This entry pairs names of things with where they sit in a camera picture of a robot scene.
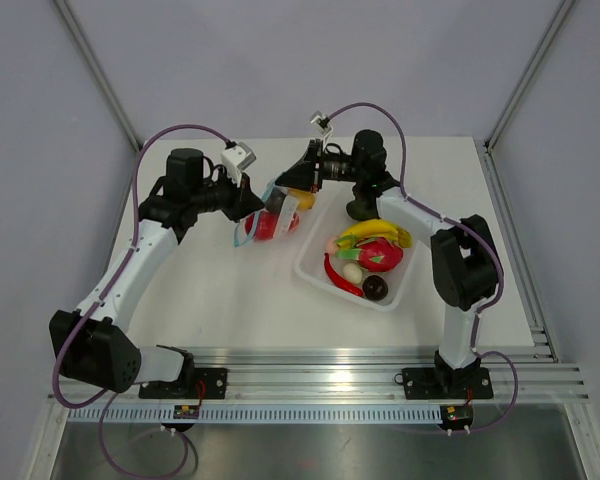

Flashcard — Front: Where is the clear zip top bag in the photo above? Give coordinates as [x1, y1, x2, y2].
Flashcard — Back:
[233, 181, 316, 248]

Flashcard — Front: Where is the left aluminium corner post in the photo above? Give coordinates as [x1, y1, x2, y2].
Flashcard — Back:
[51, 0, 142, 153]

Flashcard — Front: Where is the yellow banana bunch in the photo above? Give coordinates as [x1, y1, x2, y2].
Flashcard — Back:
[336, 219, 413, 248]

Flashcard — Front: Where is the red chili pepper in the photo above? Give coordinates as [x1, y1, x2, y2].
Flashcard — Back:
[323, 253, 364, 298]

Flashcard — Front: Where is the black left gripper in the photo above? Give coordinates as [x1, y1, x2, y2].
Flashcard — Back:
[190, 165, 263, 223]

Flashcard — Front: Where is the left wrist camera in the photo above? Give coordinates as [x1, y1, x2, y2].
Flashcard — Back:
[221, 142, 256, 186]

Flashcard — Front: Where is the red apple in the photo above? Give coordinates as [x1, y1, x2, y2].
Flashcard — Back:
[244, 210, 279, 242]

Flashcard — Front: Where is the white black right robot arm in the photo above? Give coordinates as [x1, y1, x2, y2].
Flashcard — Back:
[275, 130, 504, 399]

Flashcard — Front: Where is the right aluminium corner post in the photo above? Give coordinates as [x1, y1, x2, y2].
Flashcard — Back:
[484, 0, 579, 154]

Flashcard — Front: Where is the dark green avocado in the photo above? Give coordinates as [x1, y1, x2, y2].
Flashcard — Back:
[346, 198, 379, 222]

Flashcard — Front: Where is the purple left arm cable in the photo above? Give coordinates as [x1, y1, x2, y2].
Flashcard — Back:
[52, 123, 234, 474]

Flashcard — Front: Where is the white garlic bulb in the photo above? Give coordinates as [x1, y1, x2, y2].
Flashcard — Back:
[342, 262, 364, 285]

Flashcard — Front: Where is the aluminium rail frame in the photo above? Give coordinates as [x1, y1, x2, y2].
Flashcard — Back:
[44, 147, 591, 406]

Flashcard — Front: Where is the pink dragon fruit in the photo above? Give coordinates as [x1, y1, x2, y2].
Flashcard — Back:
[335, 237, 404, 273]

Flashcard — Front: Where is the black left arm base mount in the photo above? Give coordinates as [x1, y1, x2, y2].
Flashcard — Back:
[139, 367, 229, 400]

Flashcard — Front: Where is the yellow orange fruit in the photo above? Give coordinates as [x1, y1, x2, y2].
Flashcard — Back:
[288, 189, 316, 212]

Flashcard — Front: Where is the white slotted cable duct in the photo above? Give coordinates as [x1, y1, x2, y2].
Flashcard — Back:
[68, 403, 441, 425]

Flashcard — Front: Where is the small circuit board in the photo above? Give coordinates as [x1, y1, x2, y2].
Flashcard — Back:
[173, 405, 200, 421]
[440, 404, 474, 431]

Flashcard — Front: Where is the white perforated plastic basket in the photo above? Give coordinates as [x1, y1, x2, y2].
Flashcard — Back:
[294, 194, 415, 312]

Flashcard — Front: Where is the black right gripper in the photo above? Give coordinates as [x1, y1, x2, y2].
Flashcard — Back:
[277, 139, 366, 193]

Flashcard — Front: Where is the left small circuit board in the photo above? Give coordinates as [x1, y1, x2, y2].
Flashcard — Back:
[173, 405, 200, 421]

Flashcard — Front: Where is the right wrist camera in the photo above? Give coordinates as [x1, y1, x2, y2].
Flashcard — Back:
[310, 111, 333, 145]

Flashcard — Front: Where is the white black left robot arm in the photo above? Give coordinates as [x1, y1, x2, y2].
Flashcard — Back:
[49, 143, 264, 398]

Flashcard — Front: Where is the aluminium corner post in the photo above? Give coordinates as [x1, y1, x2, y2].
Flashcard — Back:
[484, 0, 579, 154]
[51, 0, 142, 153]

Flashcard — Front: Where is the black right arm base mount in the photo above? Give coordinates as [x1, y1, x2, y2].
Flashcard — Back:
[393, 367, 494, 400]

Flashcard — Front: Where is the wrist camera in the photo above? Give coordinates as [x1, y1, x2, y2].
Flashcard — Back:
[221, 142, 256, 186]
[310, 111, 333, 145]

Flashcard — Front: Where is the pink peach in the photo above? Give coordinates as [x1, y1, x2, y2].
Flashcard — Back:
[325, 241, 339, 255]

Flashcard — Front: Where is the right small circuit board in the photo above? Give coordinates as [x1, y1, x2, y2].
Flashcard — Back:
[440, 404, 474, 431]

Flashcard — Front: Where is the orange red tomato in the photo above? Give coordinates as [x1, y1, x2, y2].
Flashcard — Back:
[278, 211, 300, 234]

